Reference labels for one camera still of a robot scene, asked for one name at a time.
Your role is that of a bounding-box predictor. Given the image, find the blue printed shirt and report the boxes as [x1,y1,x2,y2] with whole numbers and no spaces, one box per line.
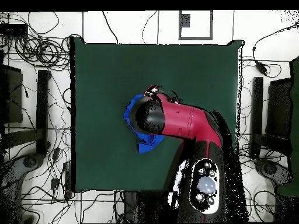
[123,93,165,154]

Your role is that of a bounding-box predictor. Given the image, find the black flat box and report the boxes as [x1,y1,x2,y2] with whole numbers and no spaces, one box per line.
[0,23,29,37]

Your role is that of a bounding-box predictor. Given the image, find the dark green table cloth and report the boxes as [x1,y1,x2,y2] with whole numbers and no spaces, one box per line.
[69,37,245,194]

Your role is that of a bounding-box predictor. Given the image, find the dark grey square tag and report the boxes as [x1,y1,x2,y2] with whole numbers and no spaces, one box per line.
[180,13,191,28]

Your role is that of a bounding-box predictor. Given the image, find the black power adapter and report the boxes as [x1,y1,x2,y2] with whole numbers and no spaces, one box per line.
[255,61,269,76]

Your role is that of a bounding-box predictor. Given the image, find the black power strip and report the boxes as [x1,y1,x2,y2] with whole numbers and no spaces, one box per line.
[62,160,73,199]

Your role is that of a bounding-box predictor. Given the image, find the dark box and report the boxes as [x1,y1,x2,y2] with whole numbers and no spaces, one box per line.
[0,64,23,124]
[265,78,293,141]

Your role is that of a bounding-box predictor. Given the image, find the grey chair base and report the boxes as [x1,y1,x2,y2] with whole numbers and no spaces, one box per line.
[253,157,294,187]
[0,152,45,187]

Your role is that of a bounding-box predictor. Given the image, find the green hanging cloth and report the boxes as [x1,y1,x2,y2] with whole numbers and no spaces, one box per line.
[276,55,299,197]

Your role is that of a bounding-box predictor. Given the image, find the grey square floor frame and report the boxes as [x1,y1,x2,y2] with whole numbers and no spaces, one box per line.
[178,10,214,41]

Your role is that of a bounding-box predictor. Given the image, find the black frame leg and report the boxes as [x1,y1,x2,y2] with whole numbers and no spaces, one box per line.
[35,69,51,156]
[250,76,264,160]

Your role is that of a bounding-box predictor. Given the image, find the coiled black cables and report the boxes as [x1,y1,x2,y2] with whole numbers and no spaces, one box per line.
[13,34,71,71]

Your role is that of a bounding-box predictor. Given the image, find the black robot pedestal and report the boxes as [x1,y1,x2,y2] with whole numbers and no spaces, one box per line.
[114,190,180,223]

